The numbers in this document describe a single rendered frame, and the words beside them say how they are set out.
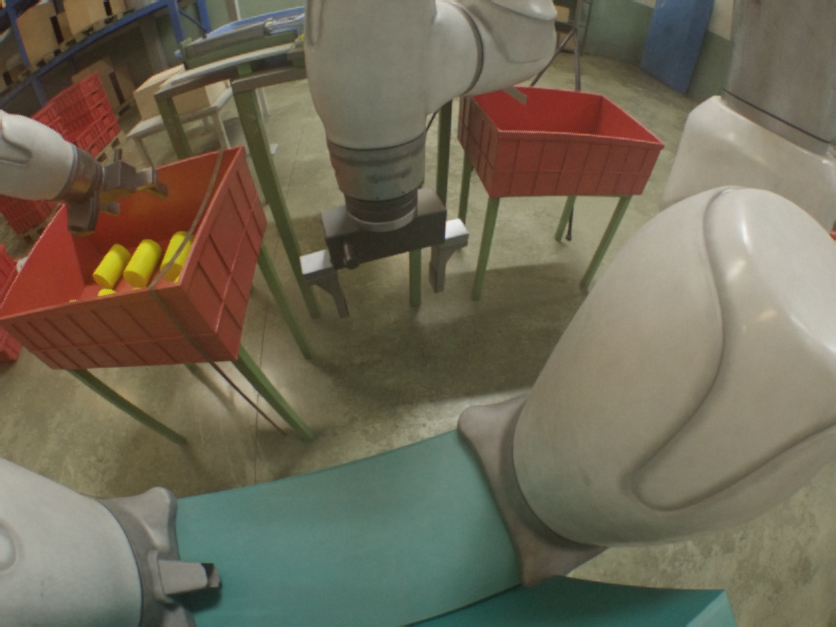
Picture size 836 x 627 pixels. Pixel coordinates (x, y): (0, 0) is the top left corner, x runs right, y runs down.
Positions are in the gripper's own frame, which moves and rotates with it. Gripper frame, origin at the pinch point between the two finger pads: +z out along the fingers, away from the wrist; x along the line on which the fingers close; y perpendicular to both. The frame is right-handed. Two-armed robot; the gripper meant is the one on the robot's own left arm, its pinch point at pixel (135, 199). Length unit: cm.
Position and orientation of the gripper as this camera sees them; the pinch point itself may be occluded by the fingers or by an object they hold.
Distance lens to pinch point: 79.8
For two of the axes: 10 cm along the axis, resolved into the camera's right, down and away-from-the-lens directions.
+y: -1.4, -9.9, -0.8
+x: -9.8, 1.5, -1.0
